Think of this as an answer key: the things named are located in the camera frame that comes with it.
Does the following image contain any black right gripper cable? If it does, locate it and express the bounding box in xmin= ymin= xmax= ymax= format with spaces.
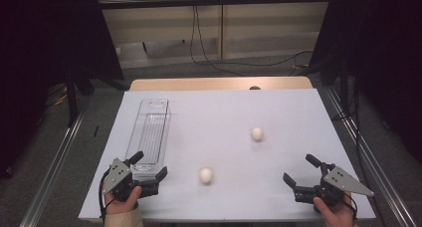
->
xmin=342 ymin=192 xmax=358 ymax=220

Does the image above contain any metal floor rail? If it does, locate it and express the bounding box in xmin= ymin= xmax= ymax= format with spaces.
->
xmin=324 ymin=87 xmax=409 ymax=227
xmin=18 ymin=111 xmax=86 ymax=227

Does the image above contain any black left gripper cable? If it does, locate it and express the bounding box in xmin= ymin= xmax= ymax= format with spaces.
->
xmin=98 ymin=168 xmax=115 ymax=223

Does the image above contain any black curtain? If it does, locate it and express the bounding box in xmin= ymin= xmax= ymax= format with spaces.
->
xmin=308 ymin=0 xmax=422 ymax=165
xmin=0 ymin=0 xmax=125 ymax=178

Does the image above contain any black horizontal bar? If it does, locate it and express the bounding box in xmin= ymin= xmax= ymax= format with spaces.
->
xmin=98 ymin=0 xmax=332 ymax=11

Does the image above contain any black stand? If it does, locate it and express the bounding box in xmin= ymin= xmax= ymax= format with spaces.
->
xmin=64 ymin=67 xmax=96 ymax=126

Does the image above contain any clear plastic container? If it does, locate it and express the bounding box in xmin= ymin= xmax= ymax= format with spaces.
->
xmin=123 ymin=98 xmax=172 ymax=181

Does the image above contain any yellow cable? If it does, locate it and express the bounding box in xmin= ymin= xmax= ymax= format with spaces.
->
xmin=49 ymin=84 xmax=69 ymax=106

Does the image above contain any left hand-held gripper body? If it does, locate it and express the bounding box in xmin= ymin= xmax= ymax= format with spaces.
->
xmin=103 ymin=157 xmax=160 ymax=202

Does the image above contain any thin black floor cable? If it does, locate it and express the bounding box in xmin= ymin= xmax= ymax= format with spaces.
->
xmin=331 ymin=84 xmax=363 ymax=183

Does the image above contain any person's right hand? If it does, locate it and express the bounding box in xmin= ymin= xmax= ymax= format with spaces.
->
xmin=313 ymin=191 xmax=356 ymax=227

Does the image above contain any person's left hand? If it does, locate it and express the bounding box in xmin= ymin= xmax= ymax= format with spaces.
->
xmin=104 ymin=185 xmax=143 ymax=215

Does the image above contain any light wooden table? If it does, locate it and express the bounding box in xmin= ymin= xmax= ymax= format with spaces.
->
xmin=128 ymin=76 xmax=314 ymax=92

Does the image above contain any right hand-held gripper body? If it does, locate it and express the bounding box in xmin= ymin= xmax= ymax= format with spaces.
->
xmin=293 ymin=161 xmax=375 ymax=213

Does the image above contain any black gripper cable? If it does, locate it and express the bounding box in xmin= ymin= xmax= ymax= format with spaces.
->
xmin=342 ymin=192 xmax=358 ymax=220
xmin=98 ymin=168 xmax=115 ymax=223

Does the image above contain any white egg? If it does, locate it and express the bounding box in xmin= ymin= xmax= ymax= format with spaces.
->
xmin=199 ymin=167 xmax=214 ymax=184
xmin=250 ymin=126 xmax=265 ymax=142

